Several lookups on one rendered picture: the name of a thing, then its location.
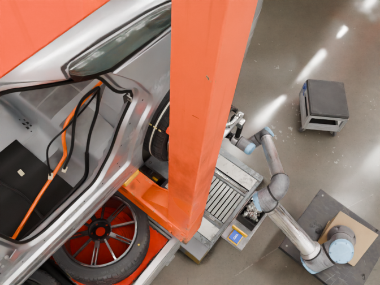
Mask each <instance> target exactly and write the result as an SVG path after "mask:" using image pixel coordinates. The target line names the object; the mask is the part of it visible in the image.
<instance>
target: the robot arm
mask: <svg viewBox="0 0 380 285"><path fill-rule="evenodd" d="M234 135H235V133H232V132H231V131H230V132H229V133H228V135H227V136H226V137H225V138H228V139H229V138H230V139H229V141H230V143H231V144H232V145H234V146H236V147H237V148H239V149H240V150H242V151H243V152H244V153H245V154H248V155H250V154H251V153H252V152H253V151H254V150H255V148H257V147H258V146H260V145H261V144H262V147H263V150H264V153H265V157H266V160H267V164H268V166H269V170H270V173H271V179H270V181H271V183H270V184H269V185H268V186H266V187H265V188H263V189H261V190H259V191H257V192H256V193H255V194H254V195H253V196H252V199H253V202H254V205H255V207H256V208H257V210H258V211H262V210H263V211H264V212H265V213H266V214H267V215H268V216H269V217H270V218H271V220H272V221H273V222H274V223H275V224H276V225H277V226H278V227H279V228H280V229H281V231H282V232H283V233H284V234H285V235H286V236H287V237H288V238H289V239H290V240H291V242H292V243H293V244H294V245H295V246H296V248H297V249H298V250H299V251H300V252H301V253H300V255H301V256H300V259H301V262H302V263H303V265H304V267H305V268H306V269H307V270H308V271H309V272H310V273H311V274H315V273H319V272H320V271H322V270H324V269H327V268H329V267H331V266H333V265H335V264H337V263H339V264H345V263H347V262H349V261H350V260H351V259H352V257H353V254H354V246H355V244H356V235H355V233H354V232H353V231H352V229H350V228H349V227H347V226H344V225H337V226H334V227H332V228H331V229H330V230H329V231H328V234H327V242H325V243H323V244H321V245H320V244H319V243H318V242H316V241H313V240H312V239H311V238H310V237H309V236H308V235H307V234H306V232H305V231H304V230H303V229H302V228H301V227H300V226H299V224H298V223H297V222H296V221H295V220H294V219H293V218H292V217H291V216H290V214H289V213H288V212H287V211H286V209H285V208H284V207H283V206H282V205H281V204H280V203H279V200H281V199H282V198H283V197H284V196H285V194H286V193H287V191H288V188H289V185H290V180H289V177H288V175H287V174H286V173H284V170H283V167H282V164H281V162H280V159H279V156H278V153H277V150H276V147H275V145H274V142H273V137H274V134H273V132H272V131H271V129H270V128H269V127H265V128H263V129H262V130H260V131H259V132H257V133H256V134H254V135H253V136H251V137H250V138H248V139H246V138H245V137H243V136H241V135H240V139H239V140H235V139H234Z"/></svg>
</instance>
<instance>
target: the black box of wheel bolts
mask: <svg viewBox="0 0 380 285"><path fill-rule="evenodd" d="M265 214H266V213H265V212H264V211H263V210H262V211H258V210H257V208H256V207H255V205H254V202H253V199H252V197H251V198H250V200H249V201H248V202H247V203H246V204H245V206H244V207H243V208H242V209H241V211H240V212H239V213H238V216H237V218H236V220H237V221H239V222H240V223H241V224H243V225H244V226H245V227H246V228H248V229H249V230H250V231H253V229H254V228H255V227H256V226H257V224H258V223H259V222H260V220H261V219H262V217H263V216H264V215H265Z"/></svg>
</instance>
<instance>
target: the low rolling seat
mask: <svg viewBox="0 0 380 285"><path fill-rule="evenodd" d="M299 100H300V112H301V124H302V127H300V128H299V132H303V131H305V130H306V129H316V130H323V131H330V135H331V136H332V137H334V136H336V132H340V130H341V129H342V128H343V127H344V125H345V124H346V123H347V121H348V120H349V119H348V118H349V111H348V104H347V98H346V92H345V87H344V83H343V82H339V81H327V80H315V79H307V81H305V83H304V85H303V87H302V89H301V91H300V93H299Z"/></svg>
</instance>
